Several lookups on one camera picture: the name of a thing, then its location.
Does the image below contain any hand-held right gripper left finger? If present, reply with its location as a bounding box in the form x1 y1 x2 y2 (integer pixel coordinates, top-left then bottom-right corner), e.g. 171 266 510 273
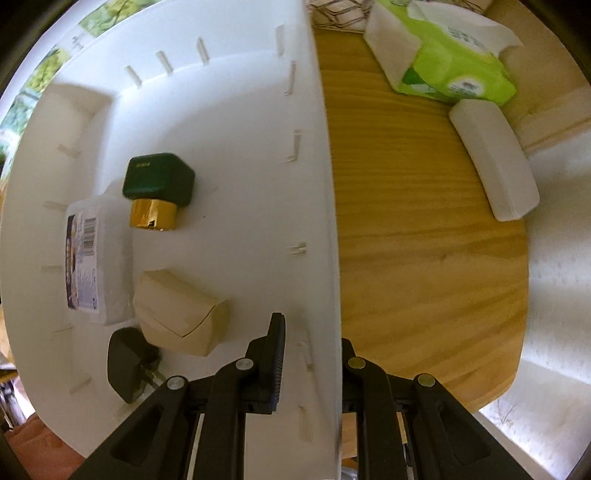
69 312 287 480

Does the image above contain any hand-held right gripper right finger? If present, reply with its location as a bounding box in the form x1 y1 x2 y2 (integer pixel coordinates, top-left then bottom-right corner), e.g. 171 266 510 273
341 338 532 480

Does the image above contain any beige hexagonal box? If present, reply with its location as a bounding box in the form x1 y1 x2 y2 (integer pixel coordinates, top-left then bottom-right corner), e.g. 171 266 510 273
133 270 229 357

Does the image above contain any black charger plug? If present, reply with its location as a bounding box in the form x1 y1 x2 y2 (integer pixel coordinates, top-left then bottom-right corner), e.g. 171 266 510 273
107 327 169 403

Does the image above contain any clear labelled plastic box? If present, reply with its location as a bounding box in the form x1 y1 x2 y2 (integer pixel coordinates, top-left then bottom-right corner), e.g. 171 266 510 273
65 195 134 326

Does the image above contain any green bottle with gold cap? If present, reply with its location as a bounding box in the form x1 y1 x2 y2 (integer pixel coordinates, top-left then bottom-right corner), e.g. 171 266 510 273
121 152 195 230

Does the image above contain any white plastic storage bin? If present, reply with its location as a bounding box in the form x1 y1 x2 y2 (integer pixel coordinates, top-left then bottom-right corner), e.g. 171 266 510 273
0 0 345 480

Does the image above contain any white floral curtain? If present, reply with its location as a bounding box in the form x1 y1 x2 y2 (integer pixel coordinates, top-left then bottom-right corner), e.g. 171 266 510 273
475 138 591 480

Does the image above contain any white glasses case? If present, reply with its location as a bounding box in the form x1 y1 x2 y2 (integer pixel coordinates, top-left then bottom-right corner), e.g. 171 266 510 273
449 99 541 222

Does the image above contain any person's pink fleece clothing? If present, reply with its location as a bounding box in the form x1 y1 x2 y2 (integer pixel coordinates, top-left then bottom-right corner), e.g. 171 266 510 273
7 411 88 480

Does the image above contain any green tissue pack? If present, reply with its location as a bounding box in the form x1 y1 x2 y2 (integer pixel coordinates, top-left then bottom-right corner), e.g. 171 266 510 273
364 0 522 104

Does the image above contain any wooden shelf unit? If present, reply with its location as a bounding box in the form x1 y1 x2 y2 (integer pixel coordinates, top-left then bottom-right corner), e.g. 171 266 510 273
475 0 591 153

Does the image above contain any letter print canvas bag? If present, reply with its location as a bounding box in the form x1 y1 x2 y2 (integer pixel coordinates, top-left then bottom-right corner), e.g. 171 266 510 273
307 0 490 34

